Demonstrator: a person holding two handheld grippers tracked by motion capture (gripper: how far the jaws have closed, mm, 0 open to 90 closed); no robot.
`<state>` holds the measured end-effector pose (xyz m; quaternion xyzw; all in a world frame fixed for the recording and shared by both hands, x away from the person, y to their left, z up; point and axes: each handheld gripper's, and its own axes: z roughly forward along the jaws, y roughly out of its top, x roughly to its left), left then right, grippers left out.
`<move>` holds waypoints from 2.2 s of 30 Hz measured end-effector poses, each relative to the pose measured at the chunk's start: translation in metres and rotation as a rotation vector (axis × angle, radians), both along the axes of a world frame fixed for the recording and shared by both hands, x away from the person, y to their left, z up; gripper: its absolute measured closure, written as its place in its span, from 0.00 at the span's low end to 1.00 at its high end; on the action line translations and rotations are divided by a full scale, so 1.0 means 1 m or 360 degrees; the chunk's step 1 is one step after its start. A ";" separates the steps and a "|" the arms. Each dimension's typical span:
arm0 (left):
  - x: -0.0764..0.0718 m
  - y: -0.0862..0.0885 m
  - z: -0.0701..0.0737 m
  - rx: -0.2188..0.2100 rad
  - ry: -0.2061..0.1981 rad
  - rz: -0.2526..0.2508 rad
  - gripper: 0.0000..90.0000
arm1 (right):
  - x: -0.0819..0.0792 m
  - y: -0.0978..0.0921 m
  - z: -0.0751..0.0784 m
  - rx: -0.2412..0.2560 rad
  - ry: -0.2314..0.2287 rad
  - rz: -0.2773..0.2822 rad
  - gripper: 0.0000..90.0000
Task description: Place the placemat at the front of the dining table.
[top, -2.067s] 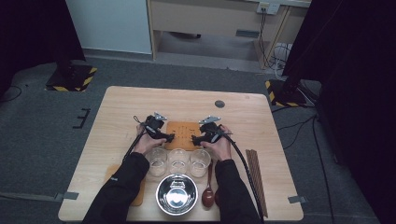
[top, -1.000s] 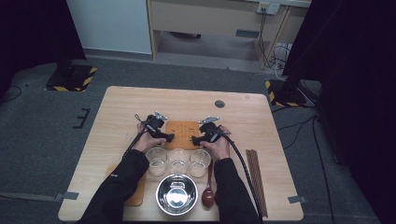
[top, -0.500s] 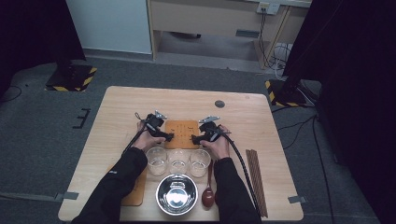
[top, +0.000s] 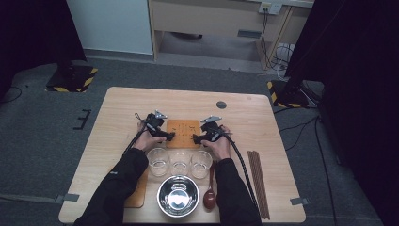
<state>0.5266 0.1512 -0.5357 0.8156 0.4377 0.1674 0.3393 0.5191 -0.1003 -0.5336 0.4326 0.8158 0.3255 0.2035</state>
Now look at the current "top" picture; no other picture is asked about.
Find dark red wooden spoon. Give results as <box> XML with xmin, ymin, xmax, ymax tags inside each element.
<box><xmin>202</xmin><ymin>159</ymin><xmax>217</xmax><ymax>210</ymax></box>

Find white cable bundle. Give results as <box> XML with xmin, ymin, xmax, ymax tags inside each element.
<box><xmin>271</xmin><ymin>42</ymin><xmax>296</xmax><ymax>83</ymax></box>

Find white cabinet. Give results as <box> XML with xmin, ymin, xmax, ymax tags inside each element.
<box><xmin>66</xmin><ymin>0</ymin><xmax>153</xmax><ymax>56</ymax></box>

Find white wall socket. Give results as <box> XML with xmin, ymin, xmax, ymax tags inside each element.
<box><xmin>258</xmin><ymin>1</ymin><xmax>283</xmax><ymax>16</ymax></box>

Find row of brown chopsticks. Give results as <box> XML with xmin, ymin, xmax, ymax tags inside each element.
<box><xmin>247</xmin><ymin>150</ymin><xmax>271</xmax><ymax>220</ymax></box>

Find hand-held gripper cable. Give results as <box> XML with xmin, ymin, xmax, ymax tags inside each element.
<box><xmin>123</xmin><ymin>112</ymin><xmax>152</xmax><ymax>154</ymax></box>
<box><xmin>220</xmin><ymin>126</ymin><xmax>263</xmax><ymax>218</ymax></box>

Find dark grey rectangular plate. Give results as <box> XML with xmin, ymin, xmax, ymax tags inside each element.
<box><xmin>237</xmin><ymin>29</ymin><xmax>263</xmax><ymax>40</ymax></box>

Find shiny metal bowl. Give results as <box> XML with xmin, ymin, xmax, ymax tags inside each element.
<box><xmin>156</xmin><ymin>174</ymin><xmax>200</xmax><ymax>218</ymax></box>

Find left hand-held gripper cable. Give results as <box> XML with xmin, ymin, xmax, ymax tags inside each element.
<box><xmin>123</xmin><ymin>112</ymin><xmax>152</xmax><ymax>154</ymax></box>

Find right hand-held gripper cable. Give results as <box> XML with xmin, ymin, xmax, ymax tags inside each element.
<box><xmin>220</xmin><ymin>126</ymin><xmax>263</xmax><ymax>218</ymax></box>

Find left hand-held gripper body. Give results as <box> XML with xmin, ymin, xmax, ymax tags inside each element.
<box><xmin>144</xmin><ymin>109</ymin><xmax>168</xmax><ymax>138</ymax></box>

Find clear glass cup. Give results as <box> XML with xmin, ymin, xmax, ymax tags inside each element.
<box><xmin>146</xmin><ymin>147</ymin><xmax>170</xmax><ymax>178</ymax></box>
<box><xmin>190</xmin><ymin>150</ymin><xmax>214</xmax><ymax>180</ymax></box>
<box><xmin>168</xmin><ymin>150</ymin><xmax>192</xmax><ymax>177</ymax></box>

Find person's right hand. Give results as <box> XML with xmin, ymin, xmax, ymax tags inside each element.
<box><xmin>200</xmin><ymin>125</ymin><xmax>233</xmax><ymax>161</ymax></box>

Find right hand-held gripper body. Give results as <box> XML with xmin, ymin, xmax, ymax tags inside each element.
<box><xmin>200</xmin><ymin>115</ymin><xmax>225</xmax><ymax>142</ymax></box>

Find person's left hand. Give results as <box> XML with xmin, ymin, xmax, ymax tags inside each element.
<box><xmin>133</xmin><ymin>122</ymin><xmax>167</xmax><ymax>153</ymax></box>

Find black curtain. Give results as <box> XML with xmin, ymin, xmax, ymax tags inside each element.
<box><xmin>0</xmin><ymin>0</ymin><xmax>88</xmax><ymax>98</ymax></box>
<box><xmin>283</xmin><ymin>0</ymin><xmax>399</xmax><ymax>226</ymax></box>

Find black plug cable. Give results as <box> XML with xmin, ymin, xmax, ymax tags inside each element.
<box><xmin>260</xmin><ymin>8</ymin><xmax>275</xmax><ymax>69</ymax></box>

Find black yellow striped stand base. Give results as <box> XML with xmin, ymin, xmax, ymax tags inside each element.
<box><xmin>45</xmin><ymin>64</ymin><xmax>99</xmax><ymax>94</ymax></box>
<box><xmin>266</xmin><ymin>79</ymin><xmax>311</xmax><ymax>109</ymax></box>

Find grey tape strip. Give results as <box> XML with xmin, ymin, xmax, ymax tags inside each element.
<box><xmin>56</xmin><ymin>193</ymin><xmax>80</xmax><ymax>203</ymax></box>
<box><xmin>289</xmin><ymin>197</ymin><xmax>311</xmax><ymax>206</ymax></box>

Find black floor cable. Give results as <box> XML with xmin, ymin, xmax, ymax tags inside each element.
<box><xmin>285</xmin><ymin>123</ymin><xmax>310</xmax><ymax>153</ymax></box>
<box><xmin>314</xmin><ymin>116</ymin><xmax>338</xmax><ymax>226</ymax></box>
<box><xmin>279</xmin><ymin>115</ymin><xmax>320</xmax><ymax>133</ymax></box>
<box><xmin>0</xmin><ymin>85</ymin><xmax>23</xmax><ymax>105</ymax></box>

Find wooden slotted trivet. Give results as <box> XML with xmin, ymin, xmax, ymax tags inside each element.
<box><xmin>123</xmin><ymin>168</ymin><xmax>149</xmax><ymax>209</ymax></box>
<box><xmin>165</xmin><ymin>119</ymin><xmax>201</xmax><ymax>150</ymax></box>

